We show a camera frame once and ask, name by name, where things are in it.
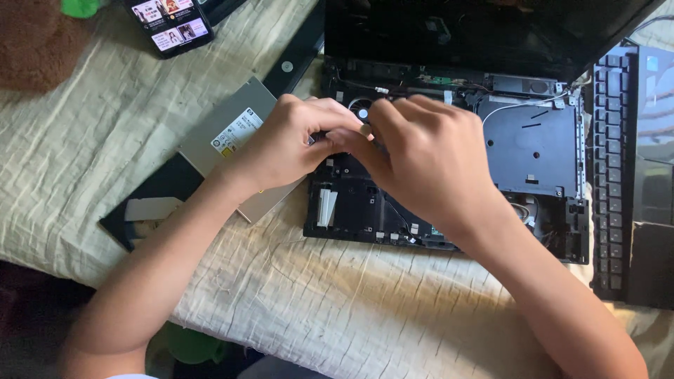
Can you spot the person's right hand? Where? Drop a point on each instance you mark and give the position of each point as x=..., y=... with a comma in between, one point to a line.
x=432, y=163

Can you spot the person's left hand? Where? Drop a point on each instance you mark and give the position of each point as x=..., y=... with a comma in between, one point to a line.
x=279, y=142

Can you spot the silver optical disc drive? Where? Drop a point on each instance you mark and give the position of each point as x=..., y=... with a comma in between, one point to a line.
x=231, y=126

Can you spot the round laptop cooling fan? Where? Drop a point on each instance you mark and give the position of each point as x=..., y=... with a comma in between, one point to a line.
x=360, y=108

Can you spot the long black bezel strip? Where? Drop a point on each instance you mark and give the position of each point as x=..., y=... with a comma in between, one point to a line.
x=295, y=55

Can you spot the opened black laptop base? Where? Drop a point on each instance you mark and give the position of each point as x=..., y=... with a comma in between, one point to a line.
x=532, y=152

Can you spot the flat black cover panel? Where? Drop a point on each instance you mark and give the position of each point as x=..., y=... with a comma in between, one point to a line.
x=168, y=181

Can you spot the black laptop screen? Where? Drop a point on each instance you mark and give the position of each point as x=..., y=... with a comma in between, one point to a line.
x=474, y=37

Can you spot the black device beside phone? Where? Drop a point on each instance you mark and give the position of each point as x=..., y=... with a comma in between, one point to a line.
x=221, y=8

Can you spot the black smartphone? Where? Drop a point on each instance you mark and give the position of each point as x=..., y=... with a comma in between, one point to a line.
x=168, y=23

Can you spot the detached black laptop keyboard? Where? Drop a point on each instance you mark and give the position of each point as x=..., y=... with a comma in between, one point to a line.
x=613, y=173

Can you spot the green round container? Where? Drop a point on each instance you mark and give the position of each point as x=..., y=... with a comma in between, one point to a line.
x=192, y=345

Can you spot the glossy black palm rest cover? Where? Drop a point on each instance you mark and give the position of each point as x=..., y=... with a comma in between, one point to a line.
x=655, y=210

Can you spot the small green plastic object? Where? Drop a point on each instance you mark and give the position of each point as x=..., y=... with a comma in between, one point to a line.
x=80, y=7

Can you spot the brown plush cushion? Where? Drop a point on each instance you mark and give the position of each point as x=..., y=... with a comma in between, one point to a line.
x=39, y=45

